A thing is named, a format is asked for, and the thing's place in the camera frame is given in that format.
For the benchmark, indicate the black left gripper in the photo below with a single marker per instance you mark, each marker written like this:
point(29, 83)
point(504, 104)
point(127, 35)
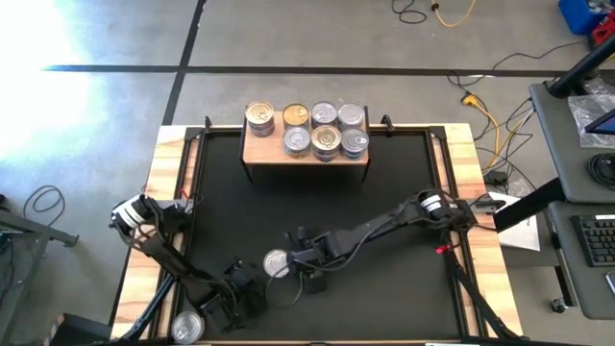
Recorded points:
point(242, 288)

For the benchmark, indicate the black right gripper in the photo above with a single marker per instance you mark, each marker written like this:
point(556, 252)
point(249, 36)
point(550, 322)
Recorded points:
point(322, 252)

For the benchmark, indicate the silver lid can red label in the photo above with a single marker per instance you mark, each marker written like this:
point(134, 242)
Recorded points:
point(275, 263)

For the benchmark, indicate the silver lid seafood can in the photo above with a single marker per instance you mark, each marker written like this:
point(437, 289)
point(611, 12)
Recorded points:
point(297, 139)
point(187, 328)
point(351, 115)

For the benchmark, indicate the dark gold seafood can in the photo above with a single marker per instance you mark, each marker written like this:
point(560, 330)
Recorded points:
point(295, 115)

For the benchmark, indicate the silver lid can blue label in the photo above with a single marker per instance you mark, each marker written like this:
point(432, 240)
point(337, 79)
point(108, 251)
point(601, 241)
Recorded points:
point(324, 113)

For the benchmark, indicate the pale gold lid can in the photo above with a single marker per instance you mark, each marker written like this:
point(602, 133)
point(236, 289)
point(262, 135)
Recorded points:
point(259, 114)

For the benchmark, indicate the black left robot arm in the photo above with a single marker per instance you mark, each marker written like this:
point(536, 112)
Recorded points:
point(163, 254)

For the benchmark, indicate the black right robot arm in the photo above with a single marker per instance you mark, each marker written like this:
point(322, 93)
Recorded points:
point(375, 226)

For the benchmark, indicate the wooden shelf black sides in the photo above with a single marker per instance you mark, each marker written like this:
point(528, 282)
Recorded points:
point(262, 151)

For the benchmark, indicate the black table mat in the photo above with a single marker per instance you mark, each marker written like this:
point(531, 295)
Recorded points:
point(384, 298)

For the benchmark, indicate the small black clamp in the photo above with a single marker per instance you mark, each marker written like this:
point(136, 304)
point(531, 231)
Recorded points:
point(207, 122)
point(386, 121)

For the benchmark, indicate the black box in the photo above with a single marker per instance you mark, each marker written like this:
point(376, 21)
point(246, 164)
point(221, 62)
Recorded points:
point(77, 331)

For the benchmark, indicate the black power brick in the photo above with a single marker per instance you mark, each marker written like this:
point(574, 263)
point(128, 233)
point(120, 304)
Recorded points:
point(495, 177)

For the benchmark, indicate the grey metal stand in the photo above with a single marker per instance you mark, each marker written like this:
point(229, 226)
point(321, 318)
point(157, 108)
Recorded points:
point(38, 230)

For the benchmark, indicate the white paper sheet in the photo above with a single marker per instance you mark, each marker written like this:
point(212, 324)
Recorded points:
point(523, 235)

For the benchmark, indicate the desk caster wheel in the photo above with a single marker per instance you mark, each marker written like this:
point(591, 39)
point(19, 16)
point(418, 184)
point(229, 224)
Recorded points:
point(558, 304)

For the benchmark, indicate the grey desk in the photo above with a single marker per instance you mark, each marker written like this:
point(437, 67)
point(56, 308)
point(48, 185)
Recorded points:
point(552, 144)

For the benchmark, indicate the black keyboard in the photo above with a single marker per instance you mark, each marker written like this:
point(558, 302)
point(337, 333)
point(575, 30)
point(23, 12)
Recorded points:
point(598, 240)

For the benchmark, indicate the dark phone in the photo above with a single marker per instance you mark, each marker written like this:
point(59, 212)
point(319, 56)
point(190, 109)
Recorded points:
point(611, 282)

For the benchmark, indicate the clear plastic bag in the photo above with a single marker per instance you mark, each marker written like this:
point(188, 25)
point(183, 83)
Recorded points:
point(588, 113)

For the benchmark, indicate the blue lit screen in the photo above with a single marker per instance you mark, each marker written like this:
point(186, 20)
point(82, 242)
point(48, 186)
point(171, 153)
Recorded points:
point(604, 124)

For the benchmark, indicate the blue plastic bin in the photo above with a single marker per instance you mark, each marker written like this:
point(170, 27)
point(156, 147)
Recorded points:
point(579, 14)

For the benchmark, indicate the red plastic object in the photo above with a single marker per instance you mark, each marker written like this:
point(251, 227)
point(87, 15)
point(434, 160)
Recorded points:
point(604, 32)

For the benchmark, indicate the black aluminium table frame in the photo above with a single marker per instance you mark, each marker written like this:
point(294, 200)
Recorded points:
point(160, 300)

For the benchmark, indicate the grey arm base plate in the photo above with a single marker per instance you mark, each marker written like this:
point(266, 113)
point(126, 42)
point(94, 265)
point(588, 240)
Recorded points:
point(487, 204)

